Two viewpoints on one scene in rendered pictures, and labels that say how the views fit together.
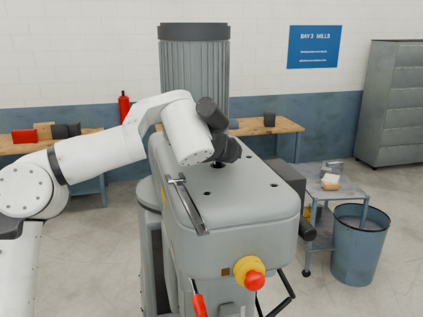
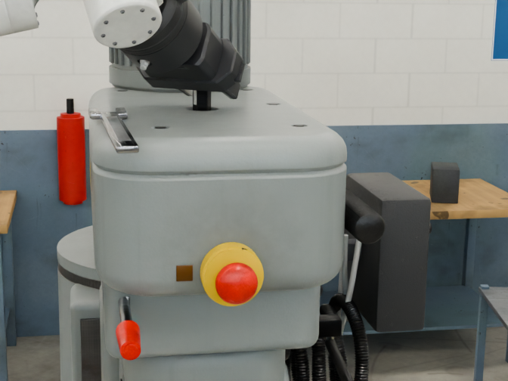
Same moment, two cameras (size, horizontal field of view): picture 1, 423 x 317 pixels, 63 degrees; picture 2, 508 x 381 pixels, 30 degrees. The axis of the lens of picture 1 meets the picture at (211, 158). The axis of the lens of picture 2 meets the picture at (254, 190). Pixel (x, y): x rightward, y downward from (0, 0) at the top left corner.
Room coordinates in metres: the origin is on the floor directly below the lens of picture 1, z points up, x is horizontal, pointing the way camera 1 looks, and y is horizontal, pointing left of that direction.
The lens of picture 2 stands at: (-0.34, -0.16, 2.04)
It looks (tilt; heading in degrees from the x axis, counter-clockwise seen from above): 13 degrees down; 4
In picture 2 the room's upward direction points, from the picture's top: 1 degrees clockwise
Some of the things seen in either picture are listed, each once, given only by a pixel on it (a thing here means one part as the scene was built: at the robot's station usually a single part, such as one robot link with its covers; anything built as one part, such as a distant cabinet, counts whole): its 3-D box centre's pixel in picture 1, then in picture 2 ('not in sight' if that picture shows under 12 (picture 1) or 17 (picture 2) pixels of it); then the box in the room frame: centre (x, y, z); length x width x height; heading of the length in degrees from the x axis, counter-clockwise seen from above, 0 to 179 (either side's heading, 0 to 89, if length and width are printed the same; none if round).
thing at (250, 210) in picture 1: (216, 192); (200, 172); (0.77, -0.01, 1.81); 0.47 x 0.26 x 0.16; 15
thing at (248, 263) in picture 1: (248, 271); (231, 274); (0.54, -0.07, 1.76); 0.06 x 0.02 x 0.06; 105
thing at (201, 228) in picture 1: (186, 199); (116, 127); (0.58, 0.05, 1.89); 0.24 x 0.04 x 0.01; 17
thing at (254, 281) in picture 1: (253, 279); (235, 281); (0.51, -0.08, 1.76); 0.04 x 0.03 x 0.04; 105
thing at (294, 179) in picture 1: (282, 194); (386, 248); (1.13, -0.26, 1.62); 0.20 x 0.09 x 0.21; 15
